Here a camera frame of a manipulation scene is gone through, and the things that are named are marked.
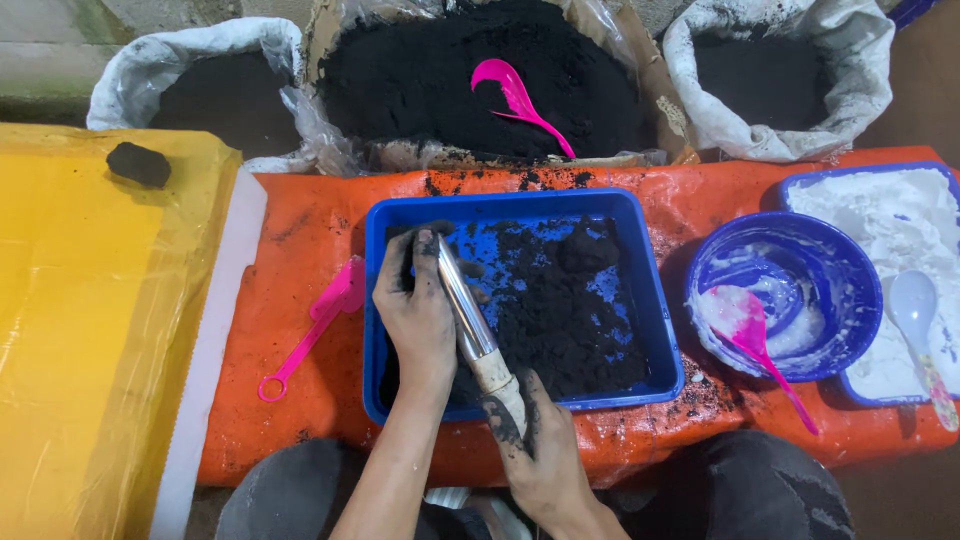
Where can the person's left hand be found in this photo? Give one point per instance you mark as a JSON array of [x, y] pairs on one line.
[[416, 322]]

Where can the person's right hand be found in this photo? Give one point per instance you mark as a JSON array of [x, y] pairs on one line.
[[551, 465]]

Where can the person's left fingers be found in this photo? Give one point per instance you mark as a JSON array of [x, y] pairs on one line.
[[405, 255]]

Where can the orange tarp cover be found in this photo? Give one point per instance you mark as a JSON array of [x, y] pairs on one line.
[[315, 225]]

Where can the plastic-lined bag of black powder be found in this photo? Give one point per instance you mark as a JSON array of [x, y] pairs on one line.
[[420, 82]]

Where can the black powder in tray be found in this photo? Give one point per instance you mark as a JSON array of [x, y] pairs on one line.
[[570, 315]]

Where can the white board edge strip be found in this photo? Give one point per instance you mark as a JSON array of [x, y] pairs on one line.
[[217, 322]]

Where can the blue square plastic tray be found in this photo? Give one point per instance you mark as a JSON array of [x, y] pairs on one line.
[[645, 300]]

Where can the white woven sack, black powder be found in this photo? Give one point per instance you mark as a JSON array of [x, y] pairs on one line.
[[765, 82], [217, 97]]

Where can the black charcoal lump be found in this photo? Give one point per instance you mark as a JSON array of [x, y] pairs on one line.
[[139, 165]]

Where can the yellow plastic-covered board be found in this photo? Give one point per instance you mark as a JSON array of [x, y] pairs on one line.
[[82, 315]]

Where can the pink spoon with white paste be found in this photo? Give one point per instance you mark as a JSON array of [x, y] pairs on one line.
[[742, 330]]

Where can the white paste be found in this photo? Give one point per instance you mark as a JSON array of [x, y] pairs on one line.
[[802, 319]]

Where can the person's grey trousers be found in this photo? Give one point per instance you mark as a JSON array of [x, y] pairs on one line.
[[750, 487]]

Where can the blue round plastic bowl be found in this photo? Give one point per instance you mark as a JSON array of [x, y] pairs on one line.
[[832, 277]]

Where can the blue tray of white powder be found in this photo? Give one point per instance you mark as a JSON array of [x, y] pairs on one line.
[[877, 217]]

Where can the blue plastic object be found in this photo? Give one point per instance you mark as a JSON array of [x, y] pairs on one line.
[[909, 10]]

